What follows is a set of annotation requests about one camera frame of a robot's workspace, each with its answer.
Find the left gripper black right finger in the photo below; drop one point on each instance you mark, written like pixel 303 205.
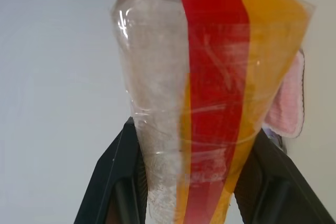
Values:
pixel 278 190

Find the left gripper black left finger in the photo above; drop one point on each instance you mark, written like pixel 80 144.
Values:
pixel 115 187

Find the pink towel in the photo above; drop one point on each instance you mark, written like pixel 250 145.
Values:
pixel 288 98

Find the orange drink bottle red label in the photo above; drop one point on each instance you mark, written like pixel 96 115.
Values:
pixel 210 77

